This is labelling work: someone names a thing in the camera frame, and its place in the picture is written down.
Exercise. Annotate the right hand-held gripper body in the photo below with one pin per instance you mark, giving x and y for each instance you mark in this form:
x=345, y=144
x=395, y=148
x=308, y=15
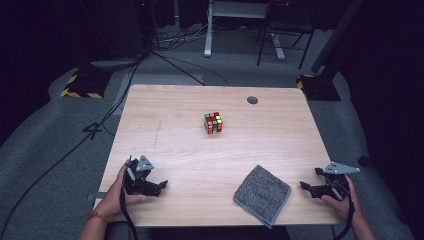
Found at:
x=338, y=168

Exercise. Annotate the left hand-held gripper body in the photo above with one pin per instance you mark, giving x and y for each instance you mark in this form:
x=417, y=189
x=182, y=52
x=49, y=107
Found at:
x=143, y=164

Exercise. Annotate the grey cloth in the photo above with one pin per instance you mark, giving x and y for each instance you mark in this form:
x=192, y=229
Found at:
x=262, y=195

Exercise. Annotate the multicoloured puzzle cube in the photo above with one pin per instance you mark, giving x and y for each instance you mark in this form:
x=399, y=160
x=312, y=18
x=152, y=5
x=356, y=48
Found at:
x=213, y=122

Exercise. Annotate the person's right hand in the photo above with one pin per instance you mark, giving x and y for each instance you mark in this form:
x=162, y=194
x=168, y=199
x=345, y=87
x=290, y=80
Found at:
x=346, y=206

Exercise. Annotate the person's left hand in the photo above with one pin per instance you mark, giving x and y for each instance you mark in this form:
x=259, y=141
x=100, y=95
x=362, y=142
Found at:
x=115, y=196

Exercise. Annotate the small black floor object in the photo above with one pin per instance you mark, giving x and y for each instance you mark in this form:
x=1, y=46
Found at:
x=364, y=160

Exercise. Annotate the grey tape strip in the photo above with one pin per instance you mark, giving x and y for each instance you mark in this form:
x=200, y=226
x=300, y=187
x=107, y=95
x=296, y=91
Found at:
x=90, y=197

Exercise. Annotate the black seat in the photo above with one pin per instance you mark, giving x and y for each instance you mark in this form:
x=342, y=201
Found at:
x=216, y=233

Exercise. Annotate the black yellow striped stand base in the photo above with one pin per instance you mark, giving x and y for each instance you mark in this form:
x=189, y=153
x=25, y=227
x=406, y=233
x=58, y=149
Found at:
x=85, y=85
x=320, y=88

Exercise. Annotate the grey round table grommet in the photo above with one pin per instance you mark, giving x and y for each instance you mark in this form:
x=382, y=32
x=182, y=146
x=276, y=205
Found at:
x=252, y=100

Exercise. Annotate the black slanted pole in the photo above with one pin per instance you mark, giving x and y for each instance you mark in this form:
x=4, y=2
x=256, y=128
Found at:
x=336, y=33

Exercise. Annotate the black metal chair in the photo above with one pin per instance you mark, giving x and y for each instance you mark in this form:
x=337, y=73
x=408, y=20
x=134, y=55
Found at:
x=286, y=26

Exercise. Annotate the white desk frame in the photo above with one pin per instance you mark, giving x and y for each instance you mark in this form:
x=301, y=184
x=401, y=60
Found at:
x=208, y=30

